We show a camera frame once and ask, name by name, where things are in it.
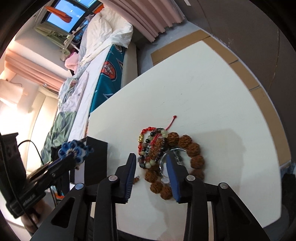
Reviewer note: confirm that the teal patterned bed sheet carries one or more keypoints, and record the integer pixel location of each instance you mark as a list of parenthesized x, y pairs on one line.
[(109, 81)]

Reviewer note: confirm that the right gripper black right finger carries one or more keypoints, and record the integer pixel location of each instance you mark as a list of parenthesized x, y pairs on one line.
[(232, 220)]

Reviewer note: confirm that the green hanging clothes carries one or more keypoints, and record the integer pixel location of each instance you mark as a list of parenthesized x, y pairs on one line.
[(52, 33)]

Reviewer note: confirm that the bed with white sheet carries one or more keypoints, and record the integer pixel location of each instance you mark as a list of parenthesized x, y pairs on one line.
[(91, 86)]

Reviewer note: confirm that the green patterned blanket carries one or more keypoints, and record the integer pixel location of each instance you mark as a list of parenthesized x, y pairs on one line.
[(58, 133)]

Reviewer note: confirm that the black jewelry box white lining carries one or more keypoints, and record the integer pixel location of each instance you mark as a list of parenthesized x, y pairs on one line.
[(94, 168)]

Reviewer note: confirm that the white duvet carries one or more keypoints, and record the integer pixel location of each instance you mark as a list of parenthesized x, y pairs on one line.
[(106, 28)]

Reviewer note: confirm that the window with dark frame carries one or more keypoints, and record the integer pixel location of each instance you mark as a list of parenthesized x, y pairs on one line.
[(79, 11)]

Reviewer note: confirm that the pink curtain left side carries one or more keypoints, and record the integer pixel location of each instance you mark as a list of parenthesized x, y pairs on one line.
[(32, 71)]

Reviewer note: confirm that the flat brown cardboard sheet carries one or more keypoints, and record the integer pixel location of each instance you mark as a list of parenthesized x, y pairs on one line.
[(232, 96)]

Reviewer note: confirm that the person's left hand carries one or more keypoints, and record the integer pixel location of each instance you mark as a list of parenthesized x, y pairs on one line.
[(40, 212)]

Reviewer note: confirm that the red string bracelet gold charm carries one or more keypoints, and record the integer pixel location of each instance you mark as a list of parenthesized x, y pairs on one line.
[(149, 135)]

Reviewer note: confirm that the pink curtain by wall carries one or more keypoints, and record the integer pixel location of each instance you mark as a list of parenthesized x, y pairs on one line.
[(149, 17)]

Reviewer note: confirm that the pink plush toy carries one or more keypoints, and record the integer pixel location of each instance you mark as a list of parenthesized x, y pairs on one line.
[(72, 61)]

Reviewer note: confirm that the pale floral garment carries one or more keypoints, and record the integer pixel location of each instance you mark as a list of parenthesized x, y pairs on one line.
[(71, 93)]

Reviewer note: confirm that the orange hanging cloth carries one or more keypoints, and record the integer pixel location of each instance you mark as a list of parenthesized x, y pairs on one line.
[(62, 15)]

